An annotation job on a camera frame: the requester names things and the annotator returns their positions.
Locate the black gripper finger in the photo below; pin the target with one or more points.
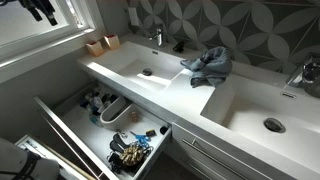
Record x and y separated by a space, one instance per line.
32 9

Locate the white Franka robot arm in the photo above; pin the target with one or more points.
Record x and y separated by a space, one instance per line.
17 163

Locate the chrome faucet near window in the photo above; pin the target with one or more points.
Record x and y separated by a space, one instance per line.
158 37

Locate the white sink near window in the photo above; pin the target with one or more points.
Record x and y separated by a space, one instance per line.
149 68

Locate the white open vanity drawer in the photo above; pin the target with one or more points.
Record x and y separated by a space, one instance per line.
99 148

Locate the peach cup with red rim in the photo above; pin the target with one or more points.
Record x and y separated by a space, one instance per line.
112 41

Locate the toiletries pile in drawer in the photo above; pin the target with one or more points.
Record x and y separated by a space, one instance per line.
95 103

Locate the white U-shaped drawer divider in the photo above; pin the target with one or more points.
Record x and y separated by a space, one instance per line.
113 110

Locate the small black counter object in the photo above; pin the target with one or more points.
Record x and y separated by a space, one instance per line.
179 47

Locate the gold patterned scrunchie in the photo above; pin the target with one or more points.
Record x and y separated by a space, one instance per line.
132 155

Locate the blue grey crumpled towel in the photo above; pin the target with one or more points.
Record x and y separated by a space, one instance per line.
212 67

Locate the white closed vanity drawer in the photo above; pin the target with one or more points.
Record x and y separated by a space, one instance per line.
212 163

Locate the white sink far side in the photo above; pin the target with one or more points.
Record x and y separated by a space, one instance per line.
288 124

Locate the chrome faucet far sink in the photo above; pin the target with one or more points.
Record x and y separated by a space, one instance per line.
307 75

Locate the white window frame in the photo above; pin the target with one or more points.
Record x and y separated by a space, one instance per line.
18 62

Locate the white wall outlet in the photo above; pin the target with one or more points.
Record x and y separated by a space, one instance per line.
133 16

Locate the blue handled scissors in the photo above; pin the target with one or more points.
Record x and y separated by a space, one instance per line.
142 139

